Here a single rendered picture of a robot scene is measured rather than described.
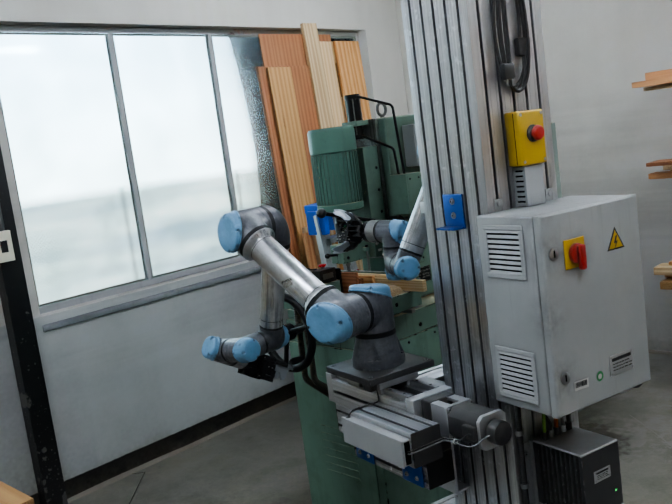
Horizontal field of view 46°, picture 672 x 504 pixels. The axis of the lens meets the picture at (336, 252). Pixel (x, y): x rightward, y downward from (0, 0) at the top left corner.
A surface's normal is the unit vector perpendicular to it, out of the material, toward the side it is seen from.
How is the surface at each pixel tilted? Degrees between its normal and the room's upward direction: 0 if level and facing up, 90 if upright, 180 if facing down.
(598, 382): 89
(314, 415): 90
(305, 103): 87
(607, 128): 90
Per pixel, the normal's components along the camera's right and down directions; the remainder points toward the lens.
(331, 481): -0.72, 0.19
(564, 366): 0.57, 0.04
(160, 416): 0.73, 0.00
